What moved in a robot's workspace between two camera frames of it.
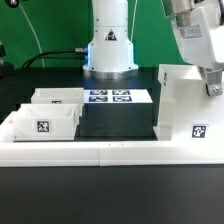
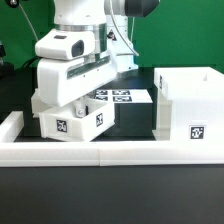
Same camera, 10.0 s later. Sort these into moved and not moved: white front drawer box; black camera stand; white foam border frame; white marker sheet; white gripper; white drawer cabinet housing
Moved: white front drawer box; white gripper
Not moved: white foam border frame; white marker sheet; black camera stand; white drawer cabinet housing
